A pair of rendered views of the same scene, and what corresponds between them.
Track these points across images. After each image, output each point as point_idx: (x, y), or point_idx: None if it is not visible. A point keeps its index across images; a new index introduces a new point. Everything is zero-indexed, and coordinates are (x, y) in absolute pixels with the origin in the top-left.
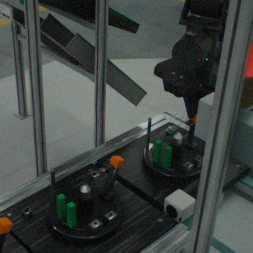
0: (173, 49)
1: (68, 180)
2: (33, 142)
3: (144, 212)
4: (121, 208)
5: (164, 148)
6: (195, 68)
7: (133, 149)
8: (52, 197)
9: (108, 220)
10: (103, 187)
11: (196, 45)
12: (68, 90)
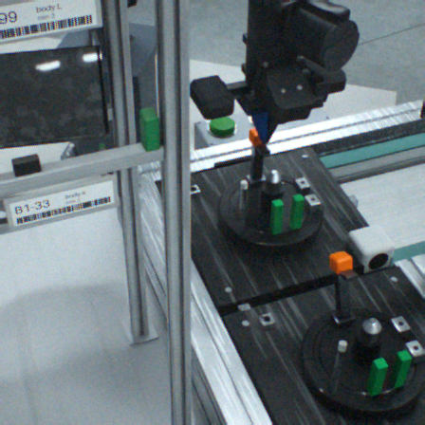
0: (325, 51)
1: (261, 361)
2: (175, 371)
3: (371, 290)
4: (375, 309)
5: (248, 212)
6: (293, 64)
7: (212, 250)
8: (337, 385)
9: (409, 330)
10: (341, 310)
11: (351, 24)
12: None
